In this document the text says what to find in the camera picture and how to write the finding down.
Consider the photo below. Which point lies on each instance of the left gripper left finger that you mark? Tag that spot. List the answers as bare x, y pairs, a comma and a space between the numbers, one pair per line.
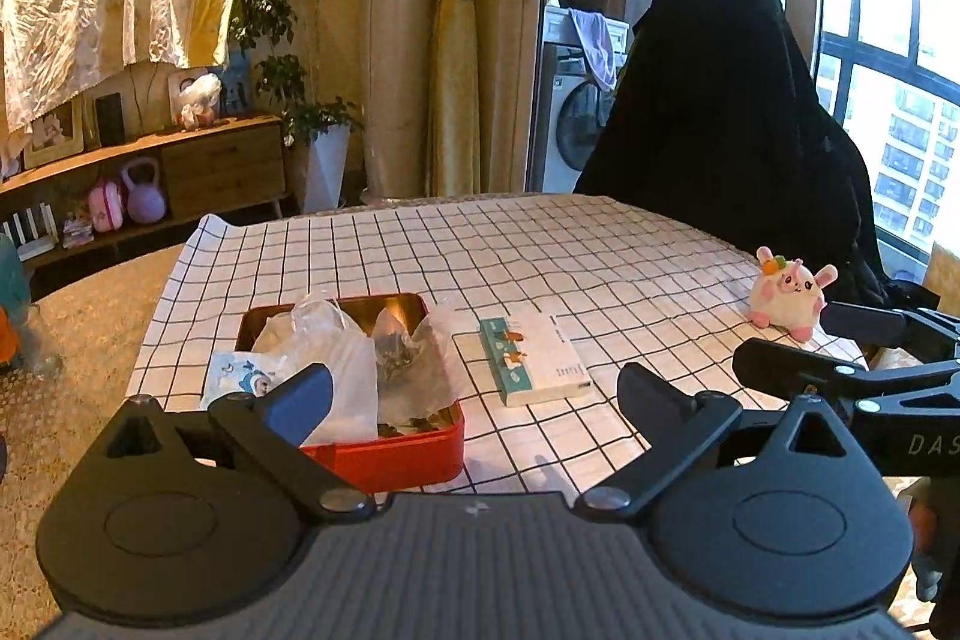
269, 431

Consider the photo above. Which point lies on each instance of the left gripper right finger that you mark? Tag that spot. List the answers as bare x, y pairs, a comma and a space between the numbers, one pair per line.
682, 430

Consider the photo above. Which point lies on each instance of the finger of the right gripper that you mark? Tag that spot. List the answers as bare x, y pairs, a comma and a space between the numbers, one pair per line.
926, 334
784, 372

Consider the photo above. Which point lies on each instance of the blue white printed pouch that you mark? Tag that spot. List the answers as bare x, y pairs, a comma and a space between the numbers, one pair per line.
239, 372

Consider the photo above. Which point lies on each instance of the clear plastic bag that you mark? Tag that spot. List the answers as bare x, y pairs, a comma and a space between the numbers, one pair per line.
318, 331

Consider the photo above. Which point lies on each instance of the red metal tin box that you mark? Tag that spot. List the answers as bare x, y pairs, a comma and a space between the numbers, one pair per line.
404, 461

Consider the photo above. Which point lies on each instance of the small bag dried flowers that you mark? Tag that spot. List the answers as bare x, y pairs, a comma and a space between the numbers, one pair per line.
418, 371

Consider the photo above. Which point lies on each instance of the pink plush bunny toy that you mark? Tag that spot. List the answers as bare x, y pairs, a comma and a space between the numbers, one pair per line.
788, 295

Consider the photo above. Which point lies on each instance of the checkered white tablecloth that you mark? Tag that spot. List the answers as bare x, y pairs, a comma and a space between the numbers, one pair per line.
625, 286

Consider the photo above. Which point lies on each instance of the white teal book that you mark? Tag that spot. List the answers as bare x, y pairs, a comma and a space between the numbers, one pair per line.
531, 359

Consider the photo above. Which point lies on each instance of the purple kettlebell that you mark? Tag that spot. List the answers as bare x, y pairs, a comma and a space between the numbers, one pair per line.
145, 200

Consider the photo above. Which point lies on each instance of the black cloth covered stand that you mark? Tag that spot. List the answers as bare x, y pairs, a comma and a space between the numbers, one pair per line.
716, 123

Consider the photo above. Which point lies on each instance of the pink toy case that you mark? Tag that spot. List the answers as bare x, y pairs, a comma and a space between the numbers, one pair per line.
106, 206

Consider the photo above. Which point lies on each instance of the wooden sideboard cabinet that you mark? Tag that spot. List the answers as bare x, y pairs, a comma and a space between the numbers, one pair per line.
235, 165

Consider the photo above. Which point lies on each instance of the white standing air conditioner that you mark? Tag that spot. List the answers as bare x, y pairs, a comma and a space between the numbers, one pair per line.
396, 79

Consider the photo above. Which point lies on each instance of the white washing machine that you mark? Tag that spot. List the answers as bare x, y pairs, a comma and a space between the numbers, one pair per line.
573, 106

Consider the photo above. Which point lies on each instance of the potted green plant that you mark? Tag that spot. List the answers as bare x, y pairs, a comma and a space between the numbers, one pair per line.
283, 39

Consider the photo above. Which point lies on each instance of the yellow curtain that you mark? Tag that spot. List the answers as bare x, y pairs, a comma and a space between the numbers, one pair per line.
484, 72

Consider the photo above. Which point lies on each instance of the picture frame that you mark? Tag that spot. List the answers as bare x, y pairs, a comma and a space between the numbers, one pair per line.
57, 135

